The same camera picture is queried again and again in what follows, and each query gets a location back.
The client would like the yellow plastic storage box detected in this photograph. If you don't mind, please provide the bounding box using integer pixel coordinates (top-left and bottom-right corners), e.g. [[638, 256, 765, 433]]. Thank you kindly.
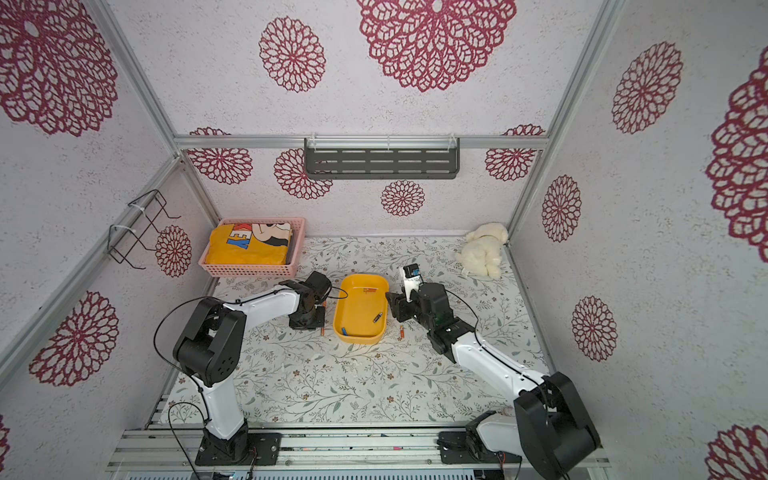
[[333, 274, 389, 345]]

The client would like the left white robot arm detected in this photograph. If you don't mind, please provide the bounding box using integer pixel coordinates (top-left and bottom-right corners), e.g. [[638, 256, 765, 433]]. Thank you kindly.
[[173, 271, 332, 466]]

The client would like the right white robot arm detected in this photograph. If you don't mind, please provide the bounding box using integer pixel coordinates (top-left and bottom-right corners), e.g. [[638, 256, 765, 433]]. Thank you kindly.
[[386, 282, 601, 479]]

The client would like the yellow folded cartoon shirt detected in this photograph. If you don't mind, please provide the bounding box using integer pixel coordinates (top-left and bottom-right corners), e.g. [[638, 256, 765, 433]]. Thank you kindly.
[[205, 222, 293, 265]]

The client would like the white plush toy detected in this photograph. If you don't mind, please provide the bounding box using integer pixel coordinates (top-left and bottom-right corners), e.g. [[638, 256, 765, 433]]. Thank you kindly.
[[456, 222, 509, 280]]

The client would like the floral table mat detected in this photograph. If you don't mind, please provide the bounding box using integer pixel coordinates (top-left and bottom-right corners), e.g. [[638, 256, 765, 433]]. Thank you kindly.
[[155, 235, 571, 426]]

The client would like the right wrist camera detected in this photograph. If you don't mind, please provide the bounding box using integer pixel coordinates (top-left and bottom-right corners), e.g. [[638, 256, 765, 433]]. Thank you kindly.
[[401, 263, 423, 302]]

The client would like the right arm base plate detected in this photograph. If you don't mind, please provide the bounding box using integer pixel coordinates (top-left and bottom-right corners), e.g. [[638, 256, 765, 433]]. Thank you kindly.
[[436, 430, 522, 465]]

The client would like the grey wall shelf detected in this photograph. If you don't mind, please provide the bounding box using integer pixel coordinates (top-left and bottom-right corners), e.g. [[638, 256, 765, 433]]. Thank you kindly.
[[303, 137, 460, 180]]

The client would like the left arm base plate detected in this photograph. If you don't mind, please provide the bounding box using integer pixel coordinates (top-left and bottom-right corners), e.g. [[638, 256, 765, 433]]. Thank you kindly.
[[194, 430, 283, 467]]

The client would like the black wire wall rack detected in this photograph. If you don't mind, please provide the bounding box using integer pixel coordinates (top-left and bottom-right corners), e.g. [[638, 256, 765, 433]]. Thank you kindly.
[[106, 189, 181, 271]]

